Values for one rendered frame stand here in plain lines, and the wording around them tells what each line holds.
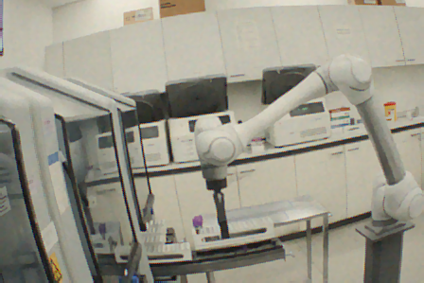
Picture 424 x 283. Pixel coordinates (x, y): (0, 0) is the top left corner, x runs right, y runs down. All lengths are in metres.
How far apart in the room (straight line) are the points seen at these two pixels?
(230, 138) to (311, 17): 3.17
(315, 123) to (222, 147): 2.74
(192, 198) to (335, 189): 1.30
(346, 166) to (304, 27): 1.38
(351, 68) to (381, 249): 0.87
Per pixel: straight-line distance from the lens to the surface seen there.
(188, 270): 1.73
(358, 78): 1.57
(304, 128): 4.11
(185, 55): 4.28
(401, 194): 1.77
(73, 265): 0.72
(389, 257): 2.06
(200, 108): 4.46
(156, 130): 4.02
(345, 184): 4.32
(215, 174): 1.66
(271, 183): 4.10
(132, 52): 4.31
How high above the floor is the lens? 1.39
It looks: 3 degrees down
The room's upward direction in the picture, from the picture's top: 8 degrees counter-clockwise
